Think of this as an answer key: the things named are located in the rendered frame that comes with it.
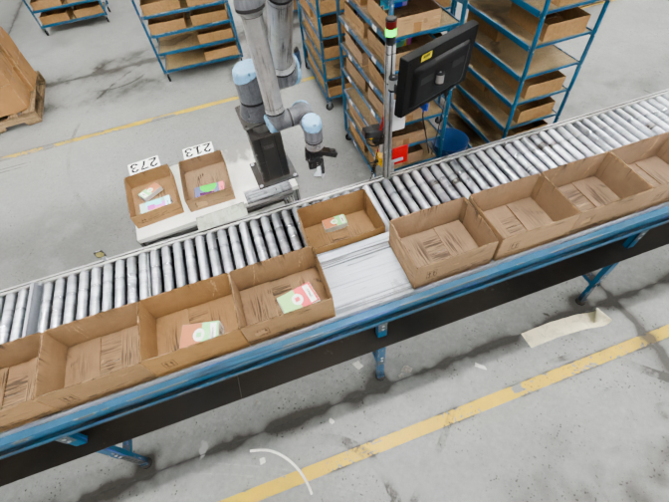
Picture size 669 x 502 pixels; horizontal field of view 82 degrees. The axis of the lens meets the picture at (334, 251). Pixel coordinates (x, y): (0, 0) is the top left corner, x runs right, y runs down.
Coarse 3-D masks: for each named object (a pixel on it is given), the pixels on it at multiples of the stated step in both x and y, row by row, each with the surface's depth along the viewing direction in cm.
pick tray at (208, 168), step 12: (204, 156) 253; (216, 156) 256; (180, 168) 249; (192, 168) 257; (204, 168) 257; (216, 168) 256; (192, 180) 251; (204, 180) 250; (216, 180) 249; (228, 180) 248; (192, 192) 245; (216, 192) 231; (228, 192) 234; (192, 204) 231; (204, 204) 234
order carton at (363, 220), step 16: (352, 192) 211; (304, 208) 208; (320, 208) 212; (336, 208) 216; (352, 208) 221; (368, 208) 215; (304, 224) 217; (320, 224) 220; (352, 224) 218; (368, 224) 217; (384, 224) 195; (320, 240) 213; (336, 240) 213; (352, 240) 195
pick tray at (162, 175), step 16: (128, 176) 245; (144, 176) 250; (160, 176) 254; (128, 192) 242; (160, 192) 247; (176, 192) 237; (128, 208) 228; (160, 208) 227; (176, 208) 232; (144, 224) 230
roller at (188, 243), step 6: (186, 240) 222; (186, 246) 220; (192, 246) 221; (186, 252) 218; (192, 252) 218; (186, 258) 215; (192, 258) 215; (192, 264) 212; (192, 270) 210; (192, 276) 207; (192, 282) 205
